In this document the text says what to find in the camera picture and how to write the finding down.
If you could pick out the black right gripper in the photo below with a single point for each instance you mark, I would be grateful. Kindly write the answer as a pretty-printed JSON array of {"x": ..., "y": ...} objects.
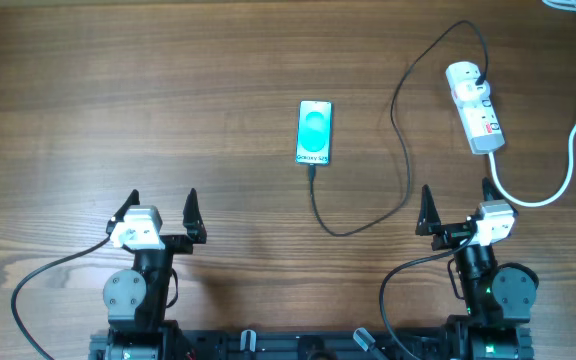
[{"x": 450, "y": 234}]

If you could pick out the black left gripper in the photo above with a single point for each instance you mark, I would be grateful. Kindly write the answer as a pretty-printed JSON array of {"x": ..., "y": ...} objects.
[{"x": 182, "y": 244}]

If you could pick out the blue screen Galaxy smartphone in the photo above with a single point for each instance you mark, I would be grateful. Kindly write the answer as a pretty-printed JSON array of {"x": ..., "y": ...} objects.
[{"x": 313, "y": 143}]

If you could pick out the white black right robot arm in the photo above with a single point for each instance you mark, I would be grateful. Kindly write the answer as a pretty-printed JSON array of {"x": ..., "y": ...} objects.
[{"x": 498, "y": 297}]

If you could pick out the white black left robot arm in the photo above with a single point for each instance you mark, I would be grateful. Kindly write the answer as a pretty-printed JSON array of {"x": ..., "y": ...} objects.
[{"x": 137, "y": 298}]

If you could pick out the white charger plug adapter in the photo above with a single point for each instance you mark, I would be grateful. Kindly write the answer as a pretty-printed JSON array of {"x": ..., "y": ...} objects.
[{"x": 469, "y": 93}]

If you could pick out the white power strip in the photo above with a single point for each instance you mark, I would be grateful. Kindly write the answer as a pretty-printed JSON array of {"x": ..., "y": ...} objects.
[{"x": 480, "y": 123}]

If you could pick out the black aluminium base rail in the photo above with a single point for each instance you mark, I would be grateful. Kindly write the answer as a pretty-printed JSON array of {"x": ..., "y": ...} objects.
[{"x": 422, "y": 343}]

